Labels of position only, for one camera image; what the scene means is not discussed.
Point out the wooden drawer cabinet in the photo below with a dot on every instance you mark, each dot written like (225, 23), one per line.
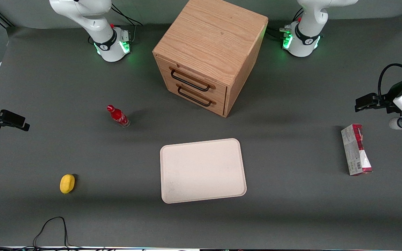
(211, 38)

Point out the grey table mat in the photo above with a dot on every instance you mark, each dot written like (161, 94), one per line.
(291, 216)

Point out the beige plastic tray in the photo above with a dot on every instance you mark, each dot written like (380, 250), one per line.
(201, 170)

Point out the black frame rail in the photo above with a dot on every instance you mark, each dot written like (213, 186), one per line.
(0, 17)

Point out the wooden drawer front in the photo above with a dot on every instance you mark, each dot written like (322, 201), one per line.
(218, 92)
(219, 108)

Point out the red cookie box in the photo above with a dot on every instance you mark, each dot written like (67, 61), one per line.
(356, 153)

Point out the red cola bottle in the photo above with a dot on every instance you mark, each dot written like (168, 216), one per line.
(118, 116)

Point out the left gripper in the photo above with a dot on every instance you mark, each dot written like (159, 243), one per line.
(389, 101)

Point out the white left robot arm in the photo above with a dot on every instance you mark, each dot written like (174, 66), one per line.
(307, 31)

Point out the yellow lemon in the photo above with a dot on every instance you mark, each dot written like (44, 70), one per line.
(67, 183)

